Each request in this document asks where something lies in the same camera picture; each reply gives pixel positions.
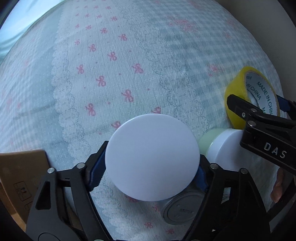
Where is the yellow tape roll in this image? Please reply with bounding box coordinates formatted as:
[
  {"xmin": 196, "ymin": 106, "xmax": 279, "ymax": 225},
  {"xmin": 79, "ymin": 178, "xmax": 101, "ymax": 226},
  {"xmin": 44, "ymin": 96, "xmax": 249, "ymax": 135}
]
[{"xmin": 224, "ymin": 66, "xmax": 280, "ymax": 116}]

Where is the white lid green jar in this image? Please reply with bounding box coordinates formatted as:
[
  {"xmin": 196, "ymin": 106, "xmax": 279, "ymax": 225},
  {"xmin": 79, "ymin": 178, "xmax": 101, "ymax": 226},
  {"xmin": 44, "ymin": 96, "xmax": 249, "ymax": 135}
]
[{"xmin": 198, "ymin": 128, "xmax": 278, "ymax": 172}]

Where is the silver tin can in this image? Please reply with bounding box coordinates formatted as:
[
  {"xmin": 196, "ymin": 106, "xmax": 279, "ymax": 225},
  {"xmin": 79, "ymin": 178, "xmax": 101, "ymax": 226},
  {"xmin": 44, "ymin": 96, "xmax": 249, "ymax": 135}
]
[{"xmin": 158, "ymin": 184, "xmax": 205, "ymax": 225}]

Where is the person's right hand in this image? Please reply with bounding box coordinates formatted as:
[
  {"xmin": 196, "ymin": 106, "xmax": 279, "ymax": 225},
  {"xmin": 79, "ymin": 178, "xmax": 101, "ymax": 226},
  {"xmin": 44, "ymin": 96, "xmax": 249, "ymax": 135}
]
[{"xmin": 270, "ymin": 168, "xmax": 283, "ymax": 203}]

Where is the open cardboard box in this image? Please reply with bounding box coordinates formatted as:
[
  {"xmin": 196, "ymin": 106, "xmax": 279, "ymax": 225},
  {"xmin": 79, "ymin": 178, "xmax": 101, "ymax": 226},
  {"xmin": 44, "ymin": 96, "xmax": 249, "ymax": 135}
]
[{"xmin": 1, "ymin": 150, "xmax": 49, "ymax": 230}]

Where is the light blue hanging sheet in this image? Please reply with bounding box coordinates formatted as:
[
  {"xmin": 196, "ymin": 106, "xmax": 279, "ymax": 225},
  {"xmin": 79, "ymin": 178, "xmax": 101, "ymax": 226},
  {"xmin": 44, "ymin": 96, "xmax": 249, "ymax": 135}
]
[{"xmin": 1, "ymin": 0, "xmax": 61, "ymax": 61}]

